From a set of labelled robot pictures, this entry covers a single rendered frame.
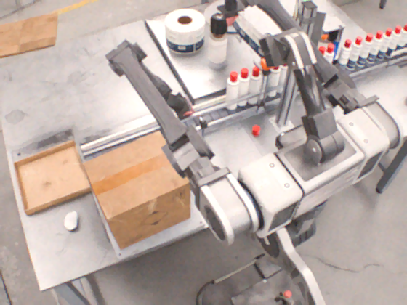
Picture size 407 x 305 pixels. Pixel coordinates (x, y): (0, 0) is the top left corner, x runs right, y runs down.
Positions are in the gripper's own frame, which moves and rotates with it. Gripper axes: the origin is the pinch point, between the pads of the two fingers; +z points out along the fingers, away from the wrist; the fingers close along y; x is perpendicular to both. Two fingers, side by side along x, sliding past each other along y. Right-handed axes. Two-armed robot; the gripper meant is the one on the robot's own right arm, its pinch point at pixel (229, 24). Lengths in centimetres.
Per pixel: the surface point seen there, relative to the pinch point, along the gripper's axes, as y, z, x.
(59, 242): 98, 35, 48
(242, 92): 3.4, 21.7, 21.2
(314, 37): -15.1, -16.7, 35.8
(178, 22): 9.8, 19.3, -32.2
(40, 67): 82, 38, -54
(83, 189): 80, 33, 31
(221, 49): 0.3, 19.1, -4.5
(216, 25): 2.9, 4.3, -6.2
